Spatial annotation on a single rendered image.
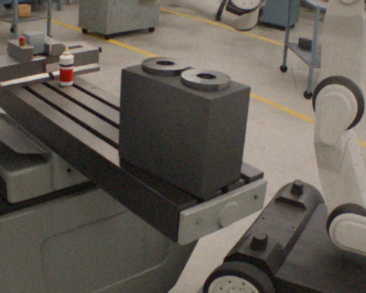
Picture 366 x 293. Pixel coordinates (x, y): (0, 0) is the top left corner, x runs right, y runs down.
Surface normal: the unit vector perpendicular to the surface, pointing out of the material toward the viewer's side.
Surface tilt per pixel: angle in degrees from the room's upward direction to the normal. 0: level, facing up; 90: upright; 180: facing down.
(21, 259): 90
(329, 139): 90
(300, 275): 0
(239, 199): 90
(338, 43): 90
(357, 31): 115
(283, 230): 0
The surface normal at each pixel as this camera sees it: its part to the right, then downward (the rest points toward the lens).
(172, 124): -0.68, 0.27
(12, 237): 0.65, 0.36
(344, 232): -0.48, 0.34
